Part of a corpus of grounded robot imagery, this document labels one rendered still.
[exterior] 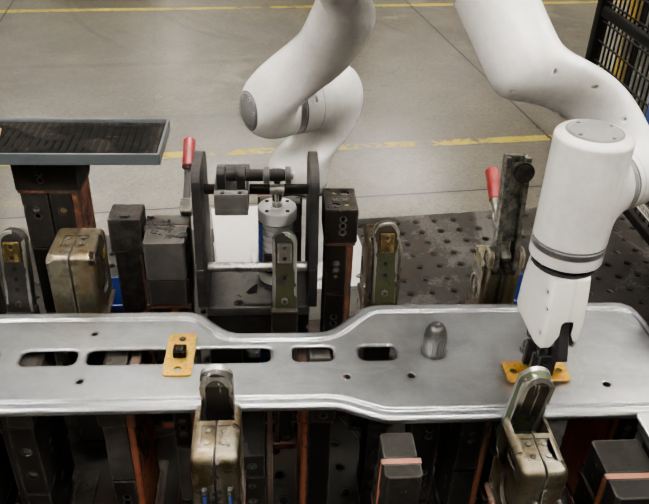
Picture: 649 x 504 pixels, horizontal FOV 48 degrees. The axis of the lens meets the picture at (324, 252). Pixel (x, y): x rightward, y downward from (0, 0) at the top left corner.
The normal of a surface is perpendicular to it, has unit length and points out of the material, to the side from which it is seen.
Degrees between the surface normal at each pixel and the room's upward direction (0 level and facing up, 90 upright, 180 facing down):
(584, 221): 90
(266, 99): 73
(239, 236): 5
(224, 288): 0
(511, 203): 81
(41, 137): 0
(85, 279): 90
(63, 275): 90
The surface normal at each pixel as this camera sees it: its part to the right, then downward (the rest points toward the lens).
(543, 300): -0.99, 0.03
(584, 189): -0.30, 0.51
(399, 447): 0.04, -0.84
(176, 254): 0.06, 0.55
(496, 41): -0.70, 0.18
